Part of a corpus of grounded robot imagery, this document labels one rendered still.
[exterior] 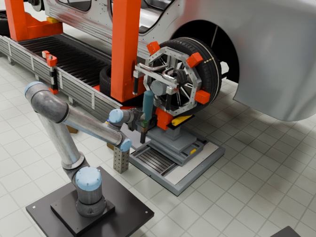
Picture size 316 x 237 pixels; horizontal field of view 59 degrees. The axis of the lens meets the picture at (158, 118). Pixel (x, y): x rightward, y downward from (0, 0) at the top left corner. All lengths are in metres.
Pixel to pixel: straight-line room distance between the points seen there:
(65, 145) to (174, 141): 1.28
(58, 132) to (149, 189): 1.16
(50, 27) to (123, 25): 2.05
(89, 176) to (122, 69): 1.09
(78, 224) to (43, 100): 0.82
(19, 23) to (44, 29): 0.36
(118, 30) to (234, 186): 1.73
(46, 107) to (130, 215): 0.94
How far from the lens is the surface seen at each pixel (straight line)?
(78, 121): 1.51
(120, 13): 2.38
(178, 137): 2.76
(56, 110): 1.43
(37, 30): 4.21
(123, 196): 2.07
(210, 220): 2.44
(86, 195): 1.79
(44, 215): 2.02
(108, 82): 3.04
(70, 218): 1.92
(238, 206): 2.63
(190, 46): 2.26
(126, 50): 2.44
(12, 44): 4.47
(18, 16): 4.05
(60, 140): 1.69
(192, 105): 2.26
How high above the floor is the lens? 1.87
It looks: 33 degrees down
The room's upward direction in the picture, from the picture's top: 8 degrees clockwise
